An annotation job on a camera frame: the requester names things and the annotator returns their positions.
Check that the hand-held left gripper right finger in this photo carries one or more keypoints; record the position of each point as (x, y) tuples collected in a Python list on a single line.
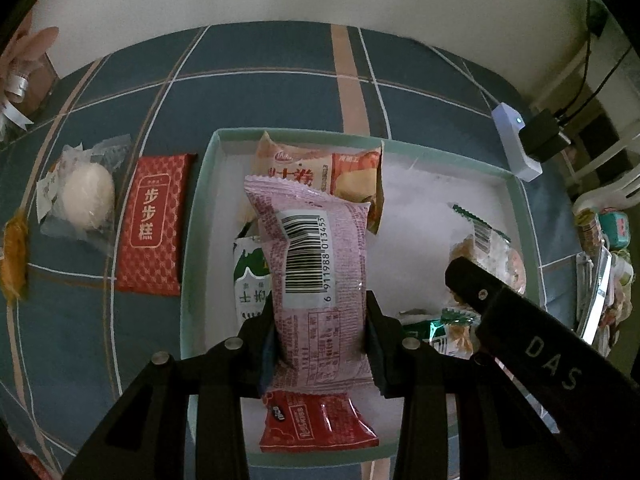
[(376, 355)]

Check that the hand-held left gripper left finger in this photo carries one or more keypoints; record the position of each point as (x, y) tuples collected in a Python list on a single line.
[(267, 355)]

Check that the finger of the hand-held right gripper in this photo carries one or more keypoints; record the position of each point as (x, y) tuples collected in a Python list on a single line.
[(472, 290)]

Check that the clear cracker packet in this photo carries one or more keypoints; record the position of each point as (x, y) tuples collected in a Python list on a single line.
[(492, 255)]

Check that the green cracker packet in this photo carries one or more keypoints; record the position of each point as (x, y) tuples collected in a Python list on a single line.
[(440, 332)]

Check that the green and white snack packet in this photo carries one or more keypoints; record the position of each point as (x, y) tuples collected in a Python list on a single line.
[(250, 280)]

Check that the red snack packet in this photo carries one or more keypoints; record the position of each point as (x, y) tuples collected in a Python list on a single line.
[(310, 420)]

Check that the pink snack packet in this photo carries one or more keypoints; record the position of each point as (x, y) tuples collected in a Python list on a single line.
[(320, 270)]

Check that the light green shallow box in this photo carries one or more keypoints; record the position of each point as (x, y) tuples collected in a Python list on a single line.
[(415, 200)]

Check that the clutter of snacks at right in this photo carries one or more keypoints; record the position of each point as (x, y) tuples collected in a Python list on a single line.
[(595, 290)]

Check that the small teal box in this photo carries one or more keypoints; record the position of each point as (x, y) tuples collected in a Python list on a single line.
[(615, 227)]

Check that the red patterned cake packet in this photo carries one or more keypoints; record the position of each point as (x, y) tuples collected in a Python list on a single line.
[(155, 225)]

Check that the black power adapter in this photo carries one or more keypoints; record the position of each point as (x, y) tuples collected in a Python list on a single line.
[(542, 132)]

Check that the white plastic chair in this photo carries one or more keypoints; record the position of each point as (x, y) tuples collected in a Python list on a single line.
[(617, 170)]

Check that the beige and orange snack packet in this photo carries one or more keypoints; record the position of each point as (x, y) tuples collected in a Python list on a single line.
[(310, 170)]

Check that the clear-wrapped white bun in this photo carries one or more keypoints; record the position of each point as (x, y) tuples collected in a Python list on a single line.
[(87, 200)]

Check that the blue plaid cloth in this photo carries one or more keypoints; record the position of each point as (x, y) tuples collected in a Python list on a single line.
[(280, 75)]

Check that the pink paper flower bouquet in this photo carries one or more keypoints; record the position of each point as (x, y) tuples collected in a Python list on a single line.
[(25, 60)]

